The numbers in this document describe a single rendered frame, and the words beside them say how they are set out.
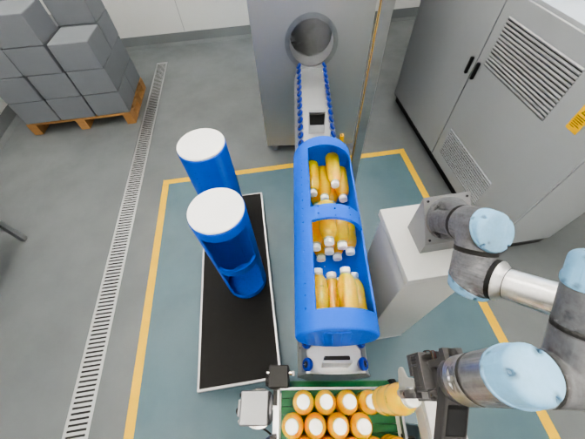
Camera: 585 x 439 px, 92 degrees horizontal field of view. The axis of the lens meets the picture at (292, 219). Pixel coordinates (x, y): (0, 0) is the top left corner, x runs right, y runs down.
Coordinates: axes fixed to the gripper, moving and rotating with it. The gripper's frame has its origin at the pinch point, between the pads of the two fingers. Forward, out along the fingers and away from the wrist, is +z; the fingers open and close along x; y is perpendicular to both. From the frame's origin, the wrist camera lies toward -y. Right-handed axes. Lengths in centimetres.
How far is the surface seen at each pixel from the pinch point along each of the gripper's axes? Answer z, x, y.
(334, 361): 32.6, 9.7, 9.9
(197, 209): 44, 70, 76
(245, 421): 55, 39, -8
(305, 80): 51, 14, 205
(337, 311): 14.9, 11.8, 22.0
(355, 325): 14.8, 6.6, 18.1
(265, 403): 54, 32, -2
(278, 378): 39.9, 28.3, 5.2
